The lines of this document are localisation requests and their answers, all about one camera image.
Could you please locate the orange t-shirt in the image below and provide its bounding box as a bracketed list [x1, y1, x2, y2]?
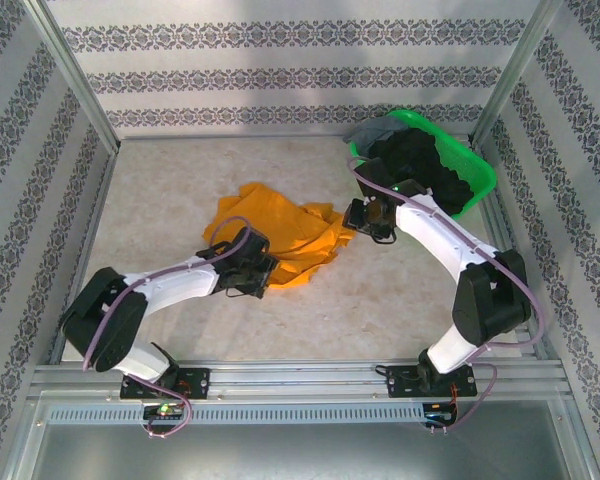
[202, 182, 359, 290]

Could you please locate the grey t-shirt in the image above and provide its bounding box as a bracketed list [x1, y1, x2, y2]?
[343, 116, 406, 151]

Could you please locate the black t-shirt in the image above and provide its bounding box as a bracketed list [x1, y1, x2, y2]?
[369, 128, 481, 216]

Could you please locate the green plastic basket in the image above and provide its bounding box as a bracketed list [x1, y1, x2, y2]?
[348, 108, 499, 221]

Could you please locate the grey metal front panel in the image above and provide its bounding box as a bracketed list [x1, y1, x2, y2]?
[27, 423, 589, 480]

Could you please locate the thin black right camera cable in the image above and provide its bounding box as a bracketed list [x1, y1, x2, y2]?
[369, 227, 398, 247]

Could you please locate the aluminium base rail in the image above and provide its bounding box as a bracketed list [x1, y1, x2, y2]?
[29, 358, 566, 402]

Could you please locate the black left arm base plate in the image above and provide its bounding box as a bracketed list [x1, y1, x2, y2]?
[119, 367, 211, 401]

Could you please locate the slotted grey cable duct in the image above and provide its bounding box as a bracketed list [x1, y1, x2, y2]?
[47, 403, 426, 425]

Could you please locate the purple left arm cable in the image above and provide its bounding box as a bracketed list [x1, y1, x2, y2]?
[82, 215, 254, 440]

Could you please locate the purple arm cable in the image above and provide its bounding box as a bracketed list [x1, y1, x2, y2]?
[82, 215, 254, 440]
[347, 155, 546, 435]

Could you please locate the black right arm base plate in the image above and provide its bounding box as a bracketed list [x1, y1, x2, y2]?
[387, 364, 479, 400]

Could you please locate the aluminium frame post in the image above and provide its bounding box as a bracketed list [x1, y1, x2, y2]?
[25, 0, 122, 157]
[470, 0, 565, 147]

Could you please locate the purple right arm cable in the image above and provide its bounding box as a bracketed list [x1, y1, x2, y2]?
[347, 155, 546, 435]

